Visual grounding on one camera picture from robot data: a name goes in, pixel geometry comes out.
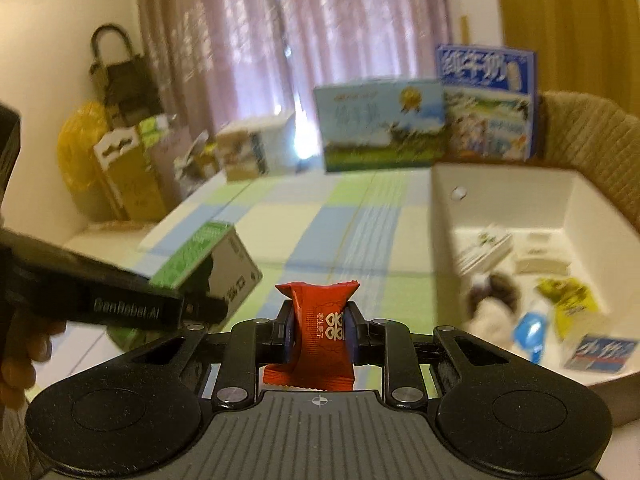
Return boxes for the small open cardboard box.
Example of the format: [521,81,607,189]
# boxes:
[175,132,221,186]

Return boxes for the tan cardboard box white cutout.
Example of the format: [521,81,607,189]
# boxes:
[92,127,166,221]

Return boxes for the white plastic clip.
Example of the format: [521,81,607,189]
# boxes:
[515,245,571,275]

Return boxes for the golden curtain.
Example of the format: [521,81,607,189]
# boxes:
[492,0,640,116]

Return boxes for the plaid tablecloth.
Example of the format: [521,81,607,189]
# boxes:
[62,167,441,391]

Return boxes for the brown cardboard box white inside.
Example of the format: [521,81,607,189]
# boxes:
[431,162,640,428]

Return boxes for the beige quilted chair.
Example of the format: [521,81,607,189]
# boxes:
[535,91,640,241]

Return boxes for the yellow plastic bag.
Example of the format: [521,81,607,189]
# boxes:
[56,101,108,193]

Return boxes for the stack of green tissue packs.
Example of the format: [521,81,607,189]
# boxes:
[139,115,173,146]

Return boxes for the yellow spout pouch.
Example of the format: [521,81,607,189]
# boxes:
[535,276,601,341]

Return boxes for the blue milk carton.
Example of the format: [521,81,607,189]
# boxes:
[436,44,538,162]

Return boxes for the small blue packet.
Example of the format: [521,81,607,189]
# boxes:
[562,332,638,375]

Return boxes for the milk carton with cow picture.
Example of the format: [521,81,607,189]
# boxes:
[314,79,447,173]

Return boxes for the red snack packet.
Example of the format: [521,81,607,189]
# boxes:
[262,280,361,393]

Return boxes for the pink curtain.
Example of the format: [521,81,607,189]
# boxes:
[135,0,453,131]

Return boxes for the blue tube white cap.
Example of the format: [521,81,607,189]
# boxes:
[511,297,556,363]

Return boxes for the person's left hand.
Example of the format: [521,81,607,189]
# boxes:
[0,312,67,408]

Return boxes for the green carton box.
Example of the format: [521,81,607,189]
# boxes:
[150,221,264,325]

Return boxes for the white ointment box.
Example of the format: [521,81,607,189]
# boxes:
[457,230,515,277]

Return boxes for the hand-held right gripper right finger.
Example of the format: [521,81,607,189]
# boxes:
[347,302,521,408]

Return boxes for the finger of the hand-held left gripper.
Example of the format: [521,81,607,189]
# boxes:
[0,230,228,333]

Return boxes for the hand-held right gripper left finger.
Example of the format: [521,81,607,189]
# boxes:
[122,301,296,408]

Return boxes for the beige product box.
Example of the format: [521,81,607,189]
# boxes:
[216,111,301,182]

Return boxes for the black folded cart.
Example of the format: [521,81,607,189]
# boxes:
[90,25,163,126]

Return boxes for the dark satin scrunchie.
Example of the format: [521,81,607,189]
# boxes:
[465,272,521,321]

